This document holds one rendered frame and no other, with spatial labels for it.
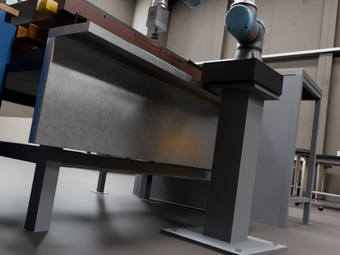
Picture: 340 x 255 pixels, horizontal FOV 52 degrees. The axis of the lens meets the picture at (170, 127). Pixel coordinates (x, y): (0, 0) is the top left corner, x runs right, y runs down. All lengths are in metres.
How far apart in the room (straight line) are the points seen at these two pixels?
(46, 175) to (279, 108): 1.66
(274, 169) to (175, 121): 0.96
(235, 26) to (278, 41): 8.59
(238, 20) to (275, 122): 1.10
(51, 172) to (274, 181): 1.54
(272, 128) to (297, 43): 7.47
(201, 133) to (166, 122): 0.32
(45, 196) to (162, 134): 0.59
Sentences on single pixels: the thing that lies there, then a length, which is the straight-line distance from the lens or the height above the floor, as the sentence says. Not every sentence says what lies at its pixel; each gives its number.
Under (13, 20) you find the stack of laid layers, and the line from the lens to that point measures 1.73.
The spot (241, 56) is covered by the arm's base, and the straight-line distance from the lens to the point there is 1.62.
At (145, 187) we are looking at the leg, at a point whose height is 0.08.
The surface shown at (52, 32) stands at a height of 0.67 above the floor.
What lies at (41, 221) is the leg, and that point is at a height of 0.03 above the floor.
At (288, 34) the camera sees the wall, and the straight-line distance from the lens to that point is 10.06.
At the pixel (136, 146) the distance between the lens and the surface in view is 1.48.
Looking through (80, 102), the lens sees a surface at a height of 0.46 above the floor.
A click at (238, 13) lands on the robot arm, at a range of 1.55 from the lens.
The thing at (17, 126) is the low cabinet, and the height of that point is 0.61.
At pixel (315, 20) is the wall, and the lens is 9.91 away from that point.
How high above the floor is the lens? 0.30
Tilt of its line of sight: 6 degrees up
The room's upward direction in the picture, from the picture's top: 8 degrees clockwise
